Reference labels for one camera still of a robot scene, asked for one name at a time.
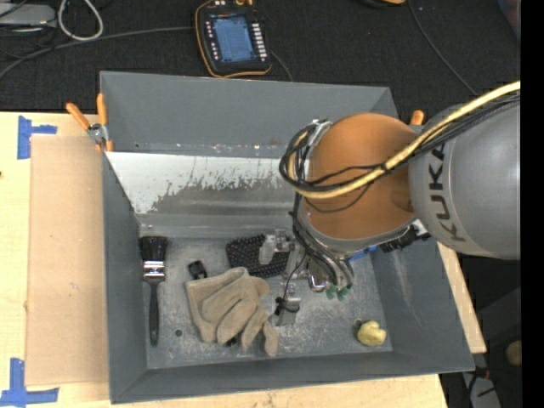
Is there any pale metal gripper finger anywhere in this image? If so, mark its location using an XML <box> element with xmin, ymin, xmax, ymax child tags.
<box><xmin>271</xmin><ymin>296</ymin><xmax>303</xmax><ymax>327</ymax></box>
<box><xmin>258</xmin><ymin>228</ymin><xmax>296</xmax><ymax>266</ymax></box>

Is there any black dotted mesh pad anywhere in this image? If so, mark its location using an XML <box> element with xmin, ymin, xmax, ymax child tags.
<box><xmin>224</xmin><ymin>233</ymin><xmax>294</xmax><ymax>279</ymax></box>

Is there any beige work glove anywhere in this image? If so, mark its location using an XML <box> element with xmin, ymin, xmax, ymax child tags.
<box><xmin>184</xmin><ymin>266</ymin><xmax>280</xmax><ymax>358</ymax></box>

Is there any yellow toy duck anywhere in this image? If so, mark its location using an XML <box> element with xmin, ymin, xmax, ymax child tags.
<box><xmin>355</xmin><ymin>320</ymin><xmax>388</xmax><ymax>348</ymax></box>

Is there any black paintbrush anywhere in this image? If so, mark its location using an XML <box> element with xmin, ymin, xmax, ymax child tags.
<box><xmin>138</xmin><ymin>235</ymin><xmax>170</xmax><ymax>349</ymax></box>

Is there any grey metal bin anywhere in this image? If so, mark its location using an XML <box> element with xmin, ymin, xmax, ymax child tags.
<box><xmin>98</xmin><ymin>70</ymin><xmax>476</xmax><ymax>405</ymax></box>

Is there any brown cardboard board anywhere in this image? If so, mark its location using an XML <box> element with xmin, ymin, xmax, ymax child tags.
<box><xmin>24</xmin><ymin>135</ymin><xmax>111</xmax><ymax>388</ymax></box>

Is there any black cylinder on white bracket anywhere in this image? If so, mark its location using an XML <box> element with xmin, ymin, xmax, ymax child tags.
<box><xmin>376</xmin><ymin>218</ymin><xmax>431</xmax><ymax>254</ymax></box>

